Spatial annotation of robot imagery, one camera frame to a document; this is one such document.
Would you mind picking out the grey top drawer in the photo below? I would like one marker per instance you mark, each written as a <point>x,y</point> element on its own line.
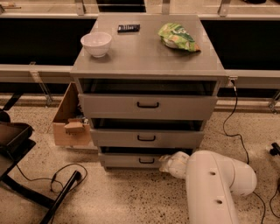
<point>145,106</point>

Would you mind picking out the grey drawer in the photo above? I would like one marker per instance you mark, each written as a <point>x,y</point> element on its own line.
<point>117,132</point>
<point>135,157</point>
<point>145,106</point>

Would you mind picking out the white bowl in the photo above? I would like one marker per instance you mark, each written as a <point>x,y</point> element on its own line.
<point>96,44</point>

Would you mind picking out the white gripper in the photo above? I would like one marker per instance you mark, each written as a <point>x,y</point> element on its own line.
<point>178,165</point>

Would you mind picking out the green chip bag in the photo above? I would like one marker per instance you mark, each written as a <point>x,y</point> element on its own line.
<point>176,36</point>

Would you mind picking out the grey middle drawer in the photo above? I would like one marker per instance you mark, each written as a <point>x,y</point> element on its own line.
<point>117,132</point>

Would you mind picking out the black cart frame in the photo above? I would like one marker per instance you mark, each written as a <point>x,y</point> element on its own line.
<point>15,143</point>

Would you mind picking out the grey drawer cabinet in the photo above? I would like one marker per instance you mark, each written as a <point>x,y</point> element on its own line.
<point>138,63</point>

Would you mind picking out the grey bottom drawer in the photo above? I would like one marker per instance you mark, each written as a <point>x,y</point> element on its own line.
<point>135,157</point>

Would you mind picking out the black candy bar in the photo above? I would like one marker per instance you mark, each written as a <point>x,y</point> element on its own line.
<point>122,28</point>

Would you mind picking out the black caster at right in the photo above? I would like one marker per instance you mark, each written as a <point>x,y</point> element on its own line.
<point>275,150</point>

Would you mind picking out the cardboard box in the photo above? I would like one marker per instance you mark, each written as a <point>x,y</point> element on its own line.
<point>70,128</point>

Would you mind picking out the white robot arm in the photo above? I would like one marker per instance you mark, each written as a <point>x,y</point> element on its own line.
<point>211,182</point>

